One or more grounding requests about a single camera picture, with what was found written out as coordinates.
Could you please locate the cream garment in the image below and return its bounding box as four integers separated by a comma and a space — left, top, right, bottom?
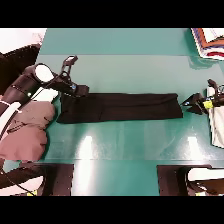
206, 86, 224, 150

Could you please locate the black garment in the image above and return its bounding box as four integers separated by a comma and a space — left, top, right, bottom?
56, 92, 185, 125

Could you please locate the heap of clothes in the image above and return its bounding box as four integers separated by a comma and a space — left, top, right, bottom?
190, 27, 224, 62

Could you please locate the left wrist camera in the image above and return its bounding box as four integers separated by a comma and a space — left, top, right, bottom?
59, 54, 80, 82

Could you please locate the brown garment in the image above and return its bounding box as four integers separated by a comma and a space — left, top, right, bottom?
0, 100, 57, 163

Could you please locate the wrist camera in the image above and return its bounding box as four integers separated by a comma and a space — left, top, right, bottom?
206, 78, 220, 98
59, 54, 80, 82

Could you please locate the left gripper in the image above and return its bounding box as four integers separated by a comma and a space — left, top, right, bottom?
65, 83, 91, 99

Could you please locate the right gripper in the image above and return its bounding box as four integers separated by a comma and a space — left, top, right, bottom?
179, 93, 215, 116

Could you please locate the white garment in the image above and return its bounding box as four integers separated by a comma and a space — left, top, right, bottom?
32, 87, 60, 104

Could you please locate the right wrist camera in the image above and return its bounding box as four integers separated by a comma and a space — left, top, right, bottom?
206, 78, 220, 98

